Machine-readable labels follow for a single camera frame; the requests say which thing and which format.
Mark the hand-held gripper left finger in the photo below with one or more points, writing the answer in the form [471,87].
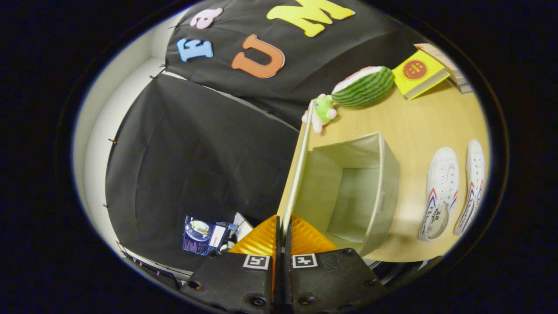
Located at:
[235,283]

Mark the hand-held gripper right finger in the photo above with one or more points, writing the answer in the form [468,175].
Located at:
[331,279]

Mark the beige fabric storage box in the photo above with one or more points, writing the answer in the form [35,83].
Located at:
[348,196]

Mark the white canvas shoe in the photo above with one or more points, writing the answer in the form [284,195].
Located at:
[476,165]
[442,174]

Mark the blue printed carton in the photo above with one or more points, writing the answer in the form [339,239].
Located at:
[200,235]

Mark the pink and green plush toy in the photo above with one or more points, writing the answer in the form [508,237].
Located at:
[323,109]

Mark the watermelon slice plush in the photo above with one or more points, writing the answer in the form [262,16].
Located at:
[366,87]

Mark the yellow book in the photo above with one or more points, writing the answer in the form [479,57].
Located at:
[414,72]

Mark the grey book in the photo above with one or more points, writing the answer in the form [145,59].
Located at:
[464,86]

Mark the beige book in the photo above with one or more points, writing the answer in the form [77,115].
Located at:
[436,54]

